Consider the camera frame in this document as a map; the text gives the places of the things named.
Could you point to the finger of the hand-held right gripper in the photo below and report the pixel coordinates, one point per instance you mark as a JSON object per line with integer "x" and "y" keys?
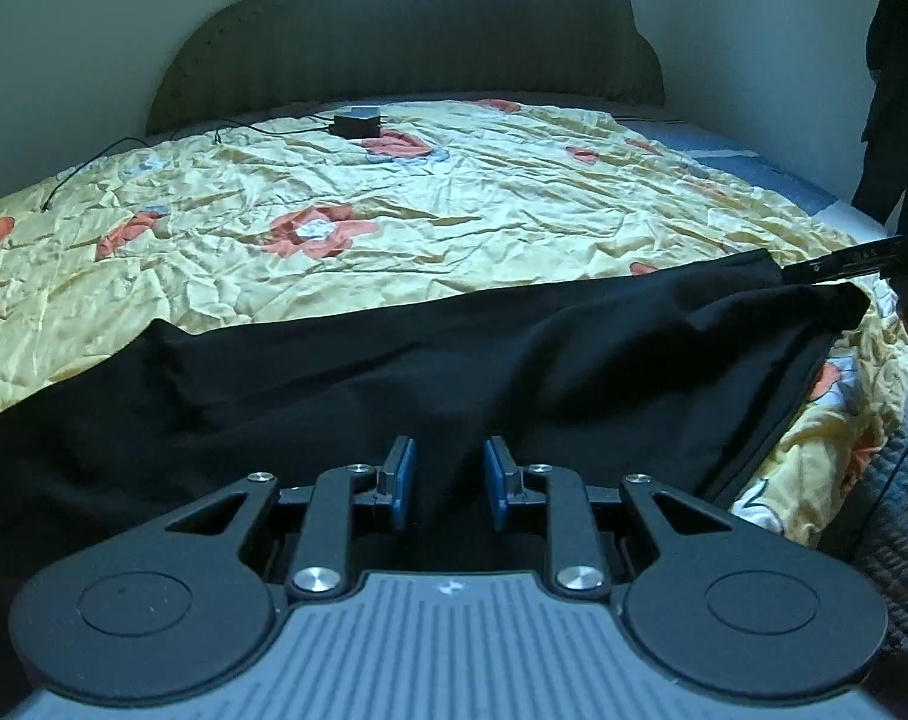
{"x": 836, "y": 261}

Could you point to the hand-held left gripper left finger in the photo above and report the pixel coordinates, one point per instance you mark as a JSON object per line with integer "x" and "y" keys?
{"x": 401, "y": 484}

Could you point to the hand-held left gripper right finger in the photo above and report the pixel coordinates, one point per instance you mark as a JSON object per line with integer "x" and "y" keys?
{"x": 497, "y": 484}

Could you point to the black pants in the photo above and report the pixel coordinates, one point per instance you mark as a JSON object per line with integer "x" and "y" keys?
{"x": 424, "y": 360}

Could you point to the person's dark jacket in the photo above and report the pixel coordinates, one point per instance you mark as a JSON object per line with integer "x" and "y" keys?
{"x": 900, "y": 105}

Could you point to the blue bed sheet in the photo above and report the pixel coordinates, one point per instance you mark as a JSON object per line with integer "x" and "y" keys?
{"x": 769, "y": 165}

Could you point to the yellow floral blanket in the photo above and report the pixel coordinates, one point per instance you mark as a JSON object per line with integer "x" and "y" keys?
{"x": 424, "y": 225}

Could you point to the grey quilted bed cover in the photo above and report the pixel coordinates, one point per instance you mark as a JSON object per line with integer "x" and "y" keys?
{"x": 904, "y": 562}

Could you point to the black power adapter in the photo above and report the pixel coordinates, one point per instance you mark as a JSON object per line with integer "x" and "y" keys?
{"x": 358, "y": 123}

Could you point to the dark padded headboard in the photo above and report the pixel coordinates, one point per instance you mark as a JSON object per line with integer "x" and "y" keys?
{"x": 394, "y": 45}

